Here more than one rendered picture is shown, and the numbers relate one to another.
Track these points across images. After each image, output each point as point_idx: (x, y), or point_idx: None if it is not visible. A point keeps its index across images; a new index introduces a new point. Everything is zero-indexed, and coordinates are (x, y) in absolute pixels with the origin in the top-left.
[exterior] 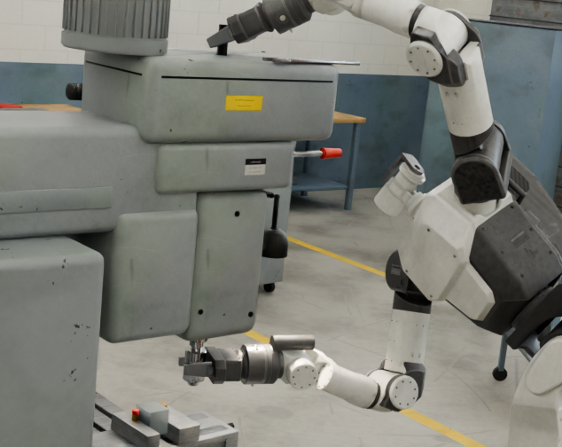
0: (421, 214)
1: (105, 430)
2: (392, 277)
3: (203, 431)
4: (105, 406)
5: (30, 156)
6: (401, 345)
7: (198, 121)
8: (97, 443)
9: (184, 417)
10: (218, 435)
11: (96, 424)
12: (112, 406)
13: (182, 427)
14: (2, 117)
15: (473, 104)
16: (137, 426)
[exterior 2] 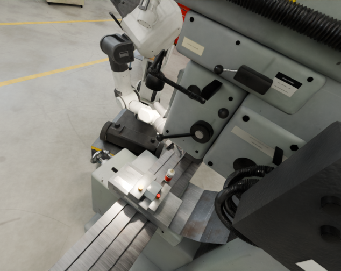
0: (175, 22)
1: (116, 235)
2: (121, 58)
3: (136, 174)
4: (77, 252)
5: None
6: (130, 81)
7: None
8: (170, 214)
9: (143, 177)
10: (137, 168)
11: (108, 245)
12: (76, 248)
13: (154, 176)
14: None
15: None
16: (163, 194)
